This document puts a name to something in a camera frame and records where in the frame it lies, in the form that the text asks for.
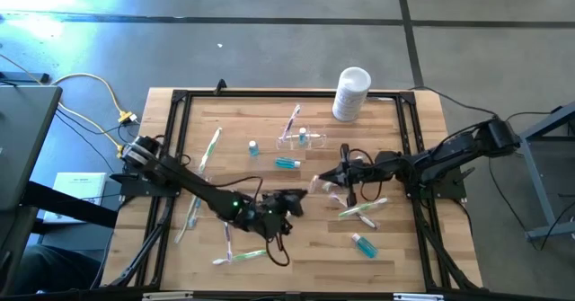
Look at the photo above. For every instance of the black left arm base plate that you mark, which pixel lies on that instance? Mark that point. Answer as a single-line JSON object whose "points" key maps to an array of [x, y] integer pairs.
{"points": [[130, 186]]}

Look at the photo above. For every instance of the clear acrylic organizer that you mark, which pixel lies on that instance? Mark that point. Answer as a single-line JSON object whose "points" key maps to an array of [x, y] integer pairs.
{"points": [[319, 143]]}

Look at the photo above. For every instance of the blue toothbrush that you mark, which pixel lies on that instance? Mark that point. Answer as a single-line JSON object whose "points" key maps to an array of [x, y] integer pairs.
{"points": [[194, 220]]}

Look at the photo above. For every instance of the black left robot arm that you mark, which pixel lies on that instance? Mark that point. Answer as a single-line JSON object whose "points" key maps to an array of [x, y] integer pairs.
{"points": [[202, 193]]}

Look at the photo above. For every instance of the black stand beam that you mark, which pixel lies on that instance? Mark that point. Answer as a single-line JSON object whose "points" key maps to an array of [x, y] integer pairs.
{"points": [[67, 204]]}

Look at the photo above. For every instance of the purple toothbrush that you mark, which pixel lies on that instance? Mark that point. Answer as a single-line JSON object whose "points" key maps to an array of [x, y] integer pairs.
{"points": [[314, 185], [368, 221], [228, 242], [291, 121]]}

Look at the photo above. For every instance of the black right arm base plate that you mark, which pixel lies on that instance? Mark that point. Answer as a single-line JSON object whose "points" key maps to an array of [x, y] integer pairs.
{"points": [[451, 192]]}

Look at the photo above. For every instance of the person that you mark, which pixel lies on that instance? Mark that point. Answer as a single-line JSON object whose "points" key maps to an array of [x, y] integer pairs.
{"points": [[49, 269]]}

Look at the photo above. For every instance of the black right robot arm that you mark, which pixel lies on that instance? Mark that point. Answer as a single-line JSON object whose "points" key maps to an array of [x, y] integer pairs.
{"points": [[449, 155]]}

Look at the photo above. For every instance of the grey metal cart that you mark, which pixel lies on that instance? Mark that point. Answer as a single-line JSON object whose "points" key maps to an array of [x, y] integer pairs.
{"points": [[536, 188]]}

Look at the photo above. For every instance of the white wipes canister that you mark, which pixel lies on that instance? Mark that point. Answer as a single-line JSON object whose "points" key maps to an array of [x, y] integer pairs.
{"points": [[352, 94]]}

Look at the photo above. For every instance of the white box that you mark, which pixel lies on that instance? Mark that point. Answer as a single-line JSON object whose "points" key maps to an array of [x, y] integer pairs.
{"points": [[74, 185]]}

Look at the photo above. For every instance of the silver table bracket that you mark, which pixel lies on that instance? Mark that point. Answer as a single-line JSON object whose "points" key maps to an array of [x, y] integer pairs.
{"points": [[418, 297], [167, 296]]}

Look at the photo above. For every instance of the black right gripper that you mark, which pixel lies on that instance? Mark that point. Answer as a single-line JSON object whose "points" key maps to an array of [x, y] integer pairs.
{"points": [[375, 164]]}

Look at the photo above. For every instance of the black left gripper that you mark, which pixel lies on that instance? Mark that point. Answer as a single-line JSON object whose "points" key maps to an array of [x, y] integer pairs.
{"points": [[267, 218]]}

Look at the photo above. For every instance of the dark grey monitor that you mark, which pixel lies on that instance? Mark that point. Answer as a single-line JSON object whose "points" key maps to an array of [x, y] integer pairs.
{"points": [[22, 135]]}

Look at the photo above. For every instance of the blue mouthwash bottle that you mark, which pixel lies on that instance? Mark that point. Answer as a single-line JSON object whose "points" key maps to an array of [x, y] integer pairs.
{"points": [[303, 137], [253, 149], [366, 247], [285, 163]]}

